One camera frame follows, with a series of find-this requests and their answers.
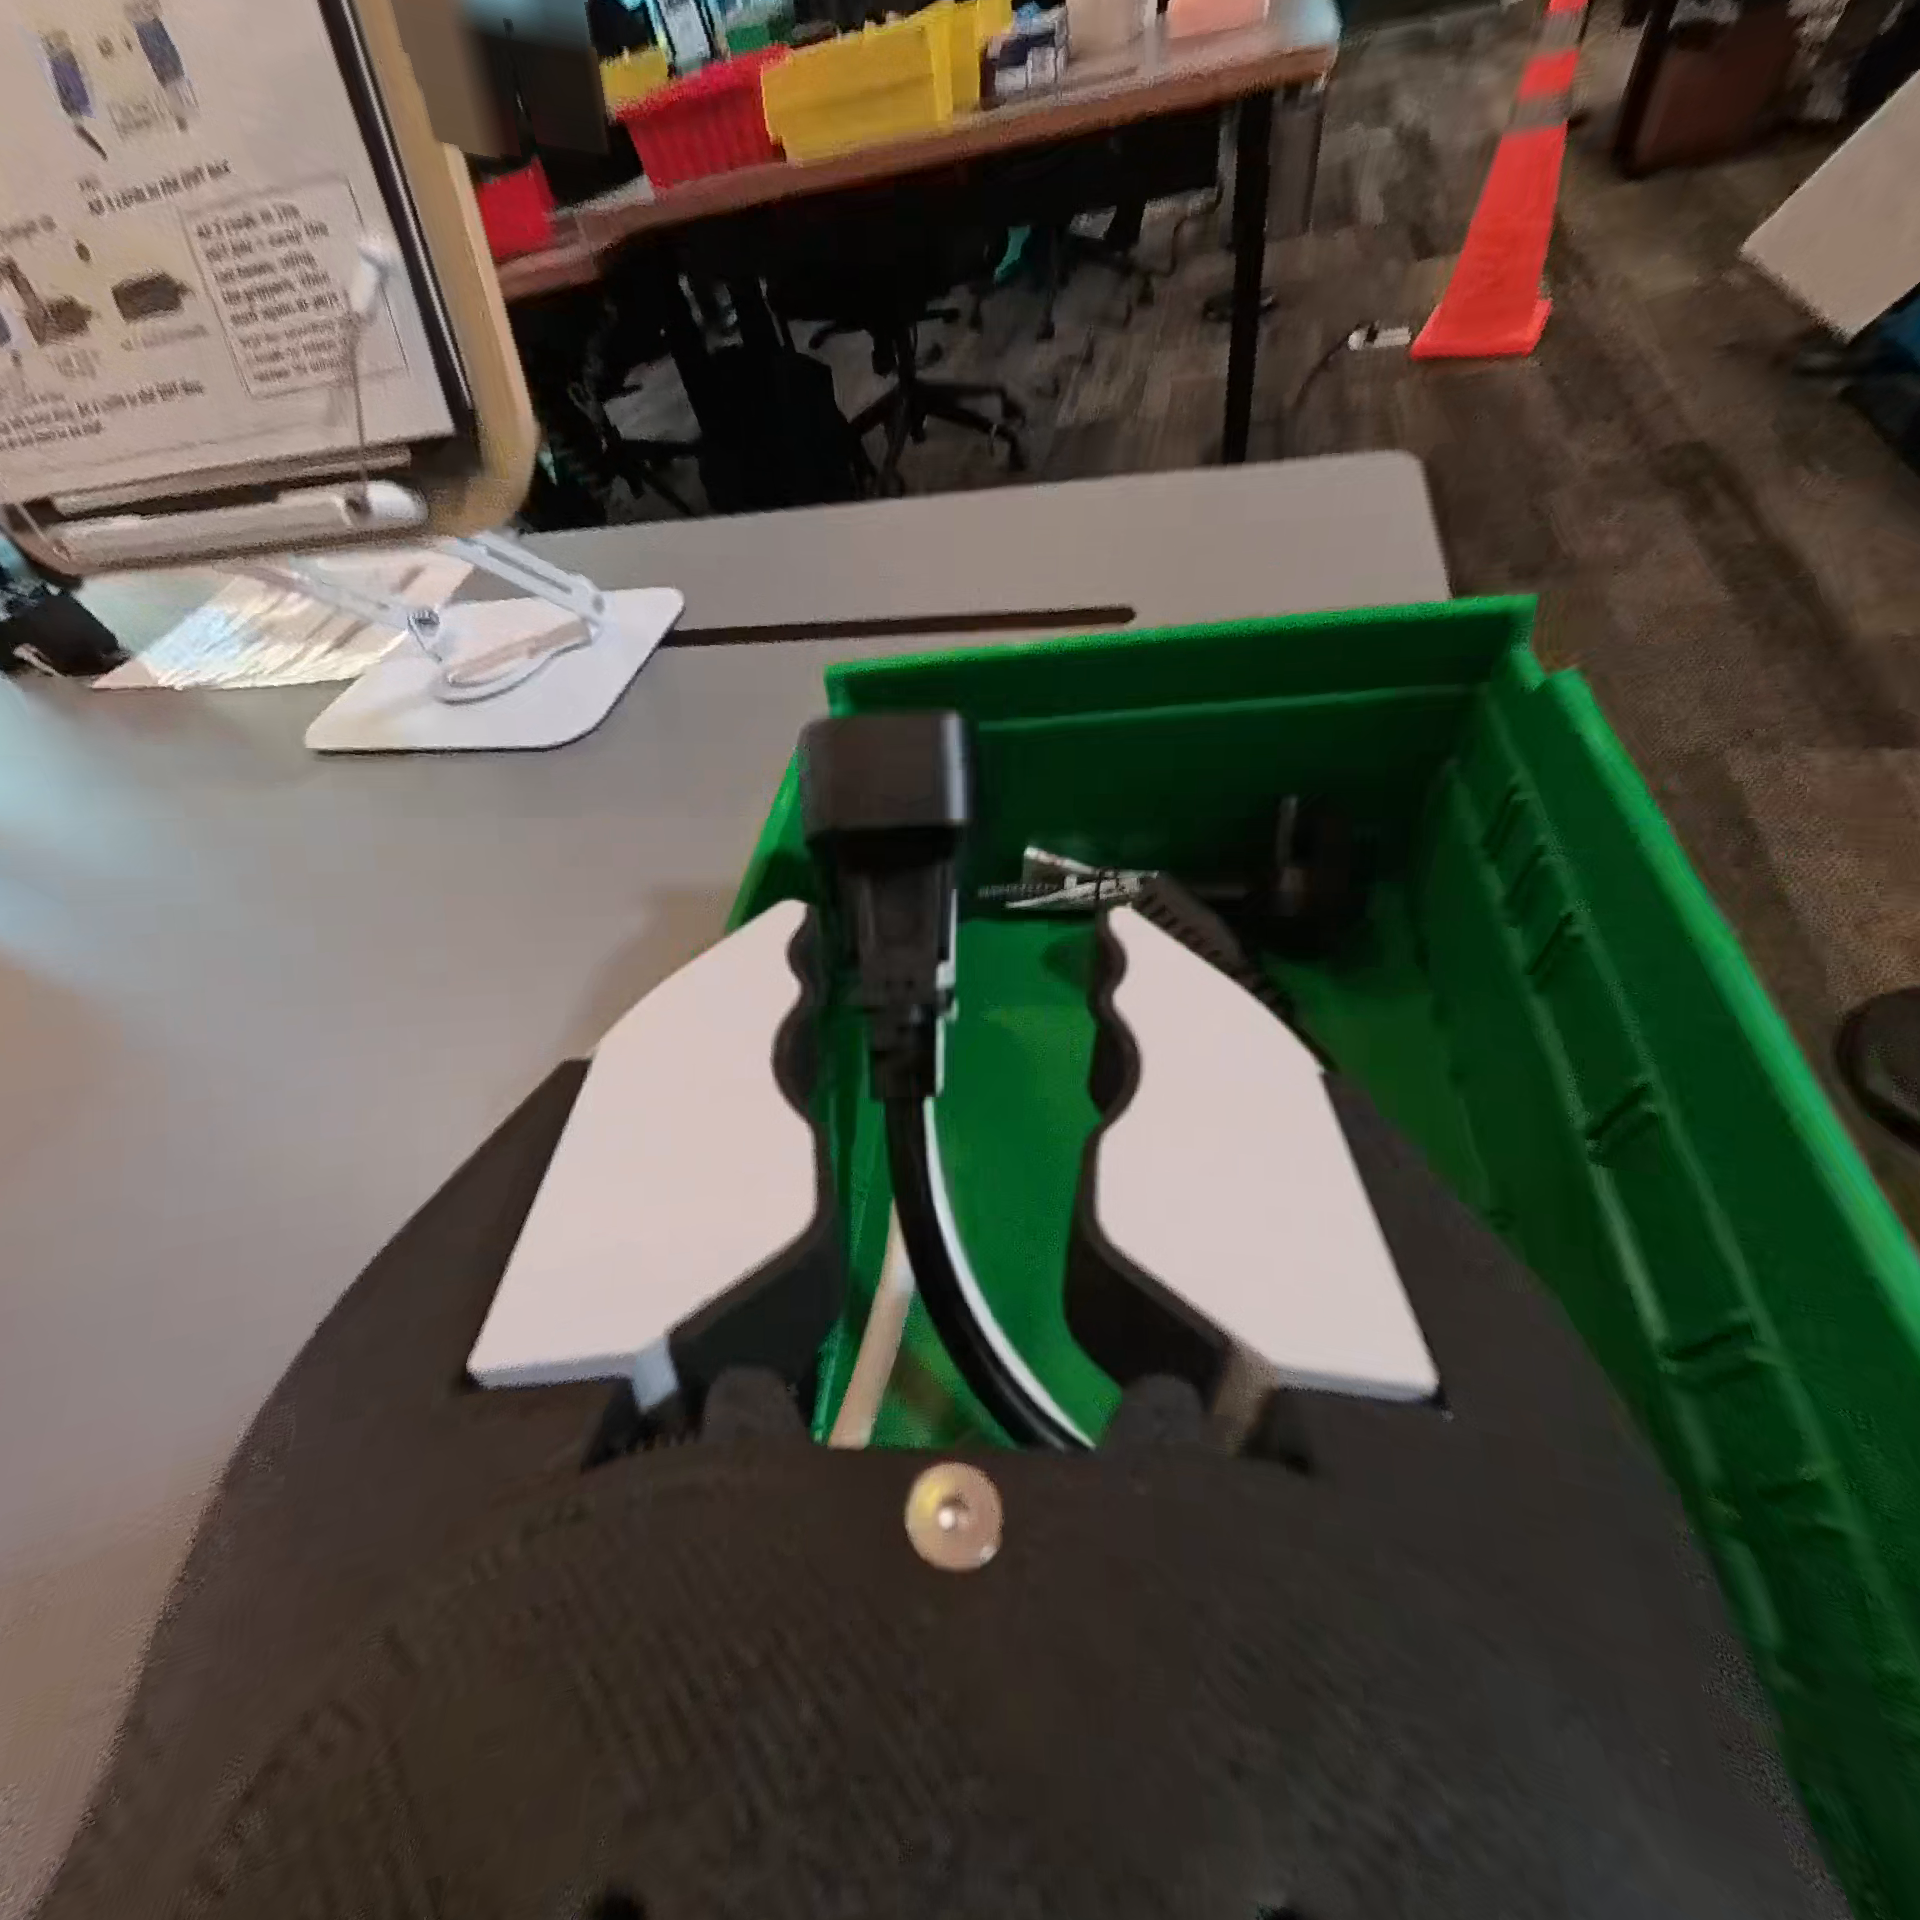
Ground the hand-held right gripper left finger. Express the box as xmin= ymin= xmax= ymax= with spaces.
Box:
xmin=464 ymin=902 xmax=840 ymax=1394

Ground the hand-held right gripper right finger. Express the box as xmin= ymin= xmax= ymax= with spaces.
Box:
xmin=1088 ymin=908 xmax=1445 ymax=1402

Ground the green plastic bin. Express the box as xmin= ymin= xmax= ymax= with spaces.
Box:
xmin=727 ymin=591 xmax=1920 ymax=1920

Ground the black socket block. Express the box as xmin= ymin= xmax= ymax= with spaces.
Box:
xmin=799 ymin=708 xmax=976 ymax=841

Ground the grey desk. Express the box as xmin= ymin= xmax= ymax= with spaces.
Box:
xmin=0 ymin=449 xmax=1453 ymax=1727

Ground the shiny metal piece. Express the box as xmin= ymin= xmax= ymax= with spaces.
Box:
xmin=976 ymin=844 xmax=1172 ymax=921

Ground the black device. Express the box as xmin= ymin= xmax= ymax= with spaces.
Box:
xmin=0 ymin=574 xmax=127 ymax=680

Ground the black office chair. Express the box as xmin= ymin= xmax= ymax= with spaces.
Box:
xmin=802 ymin=269 xmax=1038 ymax=489

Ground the instruction sheet on stand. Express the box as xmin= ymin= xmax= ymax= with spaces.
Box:
xmin=0 ymin=0 xmax=541 ymax=568

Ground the red parts bin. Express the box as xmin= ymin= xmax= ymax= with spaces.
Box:
xmin=474 ymin=152 xmax=559 ymax=268
xmin=615 ymin=41 xmax=794 ymax=191

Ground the printed instruction sheet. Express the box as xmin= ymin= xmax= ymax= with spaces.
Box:
xmin=0 ymin=0 xmax=462 ymax=470

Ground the orange traffic cone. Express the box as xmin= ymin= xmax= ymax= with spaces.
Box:
xmin=1408 ymin=0 xmax=1596 ymax=365

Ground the long wooden table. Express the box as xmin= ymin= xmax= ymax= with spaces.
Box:
xmin=486 ymin=37 xmax=1339 ymax=470

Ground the white board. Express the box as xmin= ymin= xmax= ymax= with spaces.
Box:
xmin=1738 ymin=65 xmax=1920 ymax=345

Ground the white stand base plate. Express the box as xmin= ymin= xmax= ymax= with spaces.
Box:
xmin=88 ymin=528 xmax=687 ymax=756

